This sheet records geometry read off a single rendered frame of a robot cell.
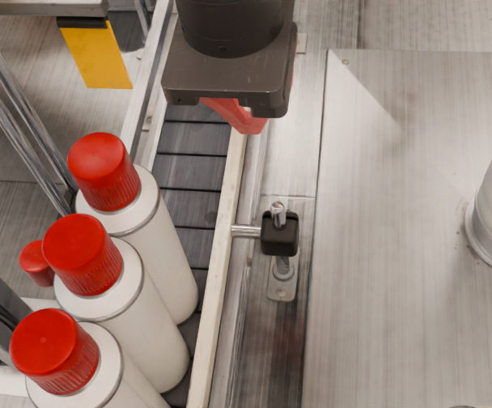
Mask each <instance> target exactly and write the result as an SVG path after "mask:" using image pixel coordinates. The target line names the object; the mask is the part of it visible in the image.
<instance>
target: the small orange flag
mask: <svg viewBox="0 0 492 408"><path fill-rule="evenodd" d="M57 26H58V27H59V28H60V29H61V33H62V35H63V36H64V38H65V41H66V43H67V45H68V47H69V50H70V52H71V54H72V56H73V59H74V61H75V63H76V65H77V67H78V70H79V72H80V74H81V76H82V78H83V81H84V82H85V85H86V87H87V88H105V89H130V90H132V89H133V85H132V83H131V81H130V78H129V74H128V72H127V69H126V67H125V63H124V61H123V58H122V56H121V52H120V50H119V47H118V44H117V41H116V38H115V36H114V34H113V31H112V27H111V24H110V23H109V21H108V15H106V16H105V17H93V16H57Z"/></svg>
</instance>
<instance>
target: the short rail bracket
mask: <svg viewBox="0 0 492 408"><path fill-rule="evenodd" d="M269 209H270V210H267V211H265V212H264V213H263V215H262V221H261V233H260V242H261V251H262V252H263V254H264V255H268V256H275V258H276V266H277V272H278V273H279V274H281V275H285V274H288V273H289V271H290V263H289V257H294V256H295V255H296V254H297V252H298V244H299V216H298V214H297V213H295V212H292V211H286V208H285V205H284V204H283V203H282V202H280V201H276V202H273V203H272V204H271V206H270V208H269Z"/></svg>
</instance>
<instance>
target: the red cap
mask: <svg viewBox="0 0 492 408"><path fill-rule="evenodd" d="M42 241H43V240H34V241H32V242H30V243H29V244H27V245H26V246H25V247H24V248H23V249H22V251H21V253H20V255H19V264H20V266H21V268H22V269H23V270H24V271H25V273H26V274H27V275H28V276H29V277H30V278H31V280H32V281H33V282H34V283H35V284H36V285H38V286H40V287H51V286H53V278H54V275H55V272H54V271H53V269H52V268H51V267H50V265H49V264H48V263H47V262H46V260H45V259H44V257H43V254H42Z"/></svg>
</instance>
